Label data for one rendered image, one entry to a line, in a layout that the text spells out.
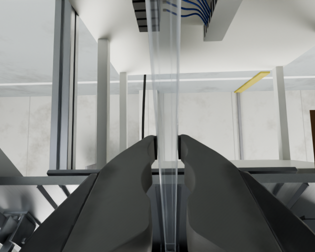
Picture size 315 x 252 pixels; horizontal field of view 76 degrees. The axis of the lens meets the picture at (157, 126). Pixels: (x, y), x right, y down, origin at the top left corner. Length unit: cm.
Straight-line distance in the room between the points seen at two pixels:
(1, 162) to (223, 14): 46
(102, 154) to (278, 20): 58
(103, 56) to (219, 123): 318
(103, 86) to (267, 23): 48
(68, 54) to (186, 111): 318
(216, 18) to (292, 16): 23
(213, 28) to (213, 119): 316
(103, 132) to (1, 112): 405
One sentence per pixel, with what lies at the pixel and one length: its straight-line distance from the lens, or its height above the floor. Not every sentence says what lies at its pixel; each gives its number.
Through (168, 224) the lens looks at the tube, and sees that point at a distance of 24.
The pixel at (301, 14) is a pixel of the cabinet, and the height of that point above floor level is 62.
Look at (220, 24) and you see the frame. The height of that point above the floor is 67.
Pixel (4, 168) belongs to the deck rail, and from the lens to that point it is 30.
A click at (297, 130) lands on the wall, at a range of 422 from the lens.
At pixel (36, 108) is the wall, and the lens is 422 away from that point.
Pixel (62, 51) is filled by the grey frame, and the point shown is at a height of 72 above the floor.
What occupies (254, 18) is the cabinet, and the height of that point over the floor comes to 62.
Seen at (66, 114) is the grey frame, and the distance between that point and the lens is 48.
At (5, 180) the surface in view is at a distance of 25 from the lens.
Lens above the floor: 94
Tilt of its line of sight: 6 degrees down
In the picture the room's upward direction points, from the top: 179 degrees clockwise
